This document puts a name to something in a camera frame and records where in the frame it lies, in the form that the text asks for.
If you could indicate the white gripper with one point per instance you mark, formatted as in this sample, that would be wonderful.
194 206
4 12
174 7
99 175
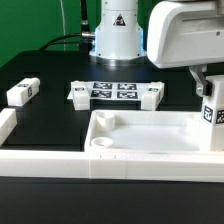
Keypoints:
187 33

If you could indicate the white desk top tray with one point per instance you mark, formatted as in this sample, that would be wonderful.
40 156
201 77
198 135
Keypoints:
148 132

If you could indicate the white front fence bar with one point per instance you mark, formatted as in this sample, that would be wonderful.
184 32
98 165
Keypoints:
123 166

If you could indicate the fiducial marker sheet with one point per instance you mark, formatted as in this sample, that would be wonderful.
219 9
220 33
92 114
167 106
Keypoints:
112 90

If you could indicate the white left fence block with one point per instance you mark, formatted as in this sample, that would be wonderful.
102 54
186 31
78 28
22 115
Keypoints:
8 121

